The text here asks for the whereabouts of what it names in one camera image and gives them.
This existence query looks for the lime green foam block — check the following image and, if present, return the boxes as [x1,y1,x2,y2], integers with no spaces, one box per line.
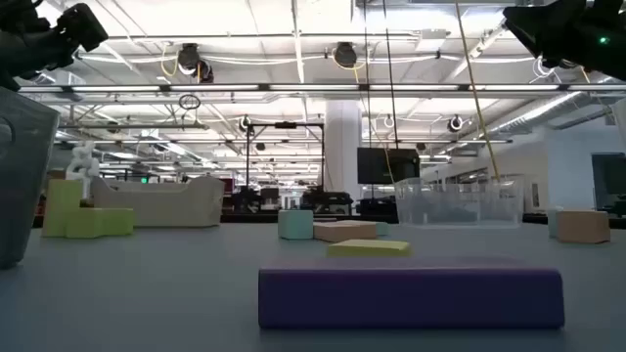
[41,178,83,239]
[66,207,135,240]

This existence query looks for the tan foam block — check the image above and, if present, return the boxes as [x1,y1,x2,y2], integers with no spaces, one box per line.
[313,219,379,243]
[556,209,611,244]

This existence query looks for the yellow-green foam block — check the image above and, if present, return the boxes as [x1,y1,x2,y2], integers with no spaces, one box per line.
[326,239,413,258]

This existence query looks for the grey translucent plastic bin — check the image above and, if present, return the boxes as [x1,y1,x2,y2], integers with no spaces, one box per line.
[0,87,61,270]

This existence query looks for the clear plastic bin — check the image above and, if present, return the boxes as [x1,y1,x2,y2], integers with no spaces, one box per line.
[393,174,525,230]

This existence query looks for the white plastic bin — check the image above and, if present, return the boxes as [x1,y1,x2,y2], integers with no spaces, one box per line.
[91,175,226,229]

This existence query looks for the black monitor screen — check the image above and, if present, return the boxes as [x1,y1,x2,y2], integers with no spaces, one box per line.
[356,147,421,186]

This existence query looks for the white building pillar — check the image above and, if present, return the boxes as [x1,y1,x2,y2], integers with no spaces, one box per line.
[325,100,363,201]

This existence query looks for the long ceiling light bar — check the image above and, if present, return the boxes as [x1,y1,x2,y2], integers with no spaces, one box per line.
[0,83,626,94]

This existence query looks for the black background equipment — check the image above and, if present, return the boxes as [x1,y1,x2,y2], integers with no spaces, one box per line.
[300,189,354,215]

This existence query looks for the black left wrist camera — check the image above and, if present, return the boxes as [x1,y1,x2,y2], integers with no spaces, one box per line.
[56,3,110,54]

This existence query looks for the yellow hanging cable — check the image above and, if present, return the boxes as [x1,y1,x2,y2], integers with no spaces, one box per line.
[453,0,503,183]

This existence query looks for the black hanging cable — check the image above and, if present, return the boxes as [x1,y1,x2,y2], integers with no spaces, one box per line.
[381,0,398,148]
[363,0,373,148]

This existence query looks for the black metal frame rig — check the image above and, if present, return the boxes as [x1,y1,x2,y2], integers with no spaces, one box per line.
[246,121,326,197]

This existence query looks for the black table edge rail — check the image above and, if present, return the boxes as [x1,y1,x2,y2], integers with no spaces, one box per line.
[31,212,626,229]

